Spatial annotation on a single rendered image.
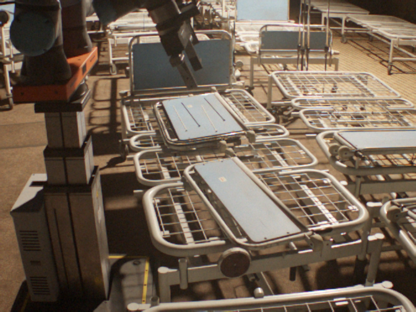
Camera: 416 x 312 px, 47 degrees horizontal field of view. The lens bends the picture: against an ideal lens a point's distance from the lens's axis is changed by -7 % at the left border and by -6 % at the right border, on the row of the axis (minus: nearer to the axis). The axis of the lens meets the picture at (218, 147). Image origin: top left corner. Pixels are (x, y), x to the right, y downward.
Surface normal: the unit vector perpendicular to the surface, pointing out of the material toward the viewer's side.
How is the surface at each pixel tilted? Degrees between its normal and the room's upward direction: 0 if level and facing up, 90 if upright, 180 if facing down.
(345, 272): 0
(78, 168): 90
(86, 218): 90
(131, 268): 0
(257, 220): 1
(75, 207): 90
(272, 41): 90
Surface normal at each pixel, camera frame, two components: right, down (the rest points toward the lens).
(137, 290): 0.00, -0.92
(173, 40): -0.07, 0.50
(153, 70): 0.24, 0.38
